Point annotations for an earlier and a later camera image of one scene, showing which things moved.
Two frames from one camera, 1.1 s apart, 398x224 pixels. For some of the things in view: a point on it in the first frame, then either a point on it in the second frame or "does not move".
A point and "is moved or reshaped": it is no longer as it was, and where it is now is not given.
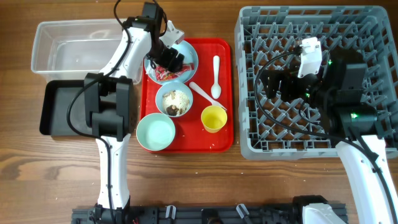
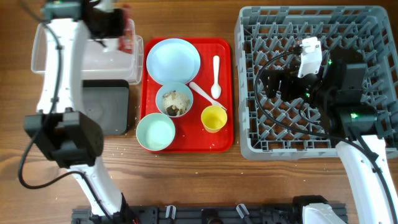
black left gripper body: x=165 y=56 to x=109 y=25
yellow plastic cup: x=213 y=118 does not move
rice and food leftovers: x=176 y=102 does not move
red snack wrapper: x=162 y=74 is moved or reshaped
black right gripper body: x=305 y=89 does not move
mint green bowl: x=155 y=132 does not move
